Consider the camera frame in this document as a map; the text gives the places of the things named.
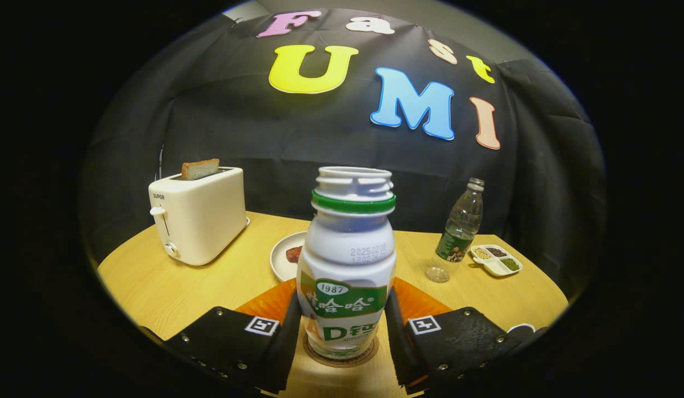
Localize white divided condiment dish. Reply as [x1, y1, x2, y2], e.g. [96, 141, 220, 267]
[470, 244, 524, 277]

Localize cream white toaster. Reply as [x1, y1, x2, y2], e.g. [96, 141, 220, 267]
[148, 167, 251, 267]

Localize black backdrop cloth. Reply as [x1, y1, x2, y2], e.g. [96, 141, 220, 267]
[80, 8, 607, 299]

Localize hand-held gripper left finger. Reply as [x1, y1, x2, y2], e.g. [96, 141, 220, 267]
[140, 278, 303, 394]

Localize wooden table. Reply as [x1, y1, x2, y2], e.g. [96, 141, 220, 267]
[97, 210, 569, 398]

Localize white juice bottle green label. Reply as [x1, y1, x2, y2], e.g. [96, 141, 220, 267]
[296, 166, 398, 360]

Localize white round plate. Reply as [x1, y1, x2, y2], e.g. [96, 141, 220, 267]
[270, 231, 309, 284]

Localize clear plastic water bottle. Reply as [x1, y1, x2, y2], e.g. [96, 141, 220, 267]
[425, 177, 486, 284]

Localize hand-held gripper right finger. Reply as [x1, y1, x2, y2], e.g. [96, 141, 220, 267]
[384, 278, 524, 394]

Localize round cork coaster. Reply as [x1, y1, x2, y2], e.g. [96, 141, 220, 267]
[302, 332, 380, 369]

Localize toasted bread slice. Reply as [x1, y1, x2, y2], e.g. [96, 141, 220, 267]
[181, 158, 221, 181]

